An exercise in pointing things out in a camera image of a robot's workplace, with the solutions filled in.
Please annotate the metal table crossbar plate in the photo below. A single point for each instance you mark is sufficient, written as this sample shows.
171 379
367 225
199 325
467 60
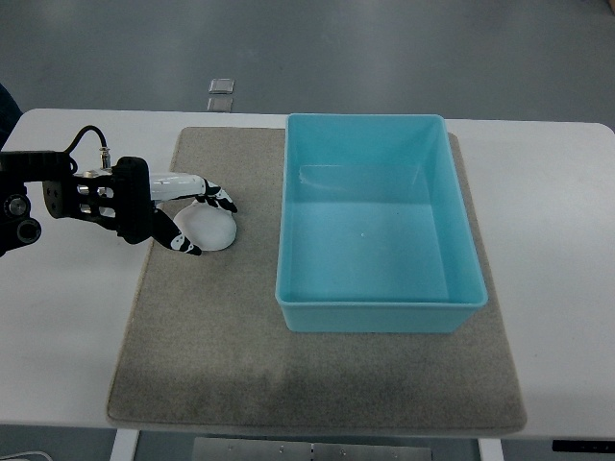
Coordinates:
244 449

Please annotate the black table control panel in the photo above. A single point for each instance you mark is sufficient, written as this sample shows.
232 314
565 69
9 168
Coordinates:
583 446

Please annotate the person in dark clothing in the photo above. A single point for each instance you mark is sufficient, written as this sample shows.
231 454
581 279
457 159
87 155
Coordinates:
10 114

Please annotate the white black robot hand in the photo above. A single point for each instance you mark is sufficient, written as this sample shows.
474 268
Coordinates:
137 194

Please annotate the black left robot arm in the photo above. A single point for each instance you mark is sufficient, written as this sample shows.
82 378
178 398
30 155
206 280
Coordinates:
67 192

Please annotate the lower floor socket plate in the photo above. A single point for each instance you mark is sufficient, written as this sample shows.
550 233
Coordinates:
221 104

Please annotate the blue plastic box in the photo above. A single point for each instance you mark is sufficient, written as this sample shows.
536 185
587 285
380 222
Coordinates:
375 232

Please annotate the white table leg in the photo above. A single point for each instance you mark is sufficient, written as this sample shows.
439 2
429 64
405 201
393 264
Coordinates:
491 449
124 445

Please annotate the white bunny plush toy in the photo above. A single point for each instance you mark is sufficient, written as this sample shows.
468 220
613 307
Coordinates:
209 228

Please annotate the floor socket plate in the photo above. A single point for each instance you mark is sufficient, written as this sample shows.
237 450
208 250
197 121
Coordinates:
221 104
221 86

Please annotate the right white table leg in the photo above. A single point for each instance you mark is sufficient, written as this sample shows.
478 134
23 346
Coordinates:
491 449

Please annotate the upper floor socket plate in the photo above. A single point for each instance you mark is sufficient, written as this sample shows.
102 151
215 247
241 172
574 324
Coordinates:
221 86

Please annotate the left white table leg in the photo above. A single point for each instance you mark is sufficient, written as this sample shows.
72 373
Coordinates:
124 445

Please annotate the grey felt mat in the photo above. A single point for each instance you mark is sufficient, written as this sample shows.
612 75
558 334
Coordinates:
206 346

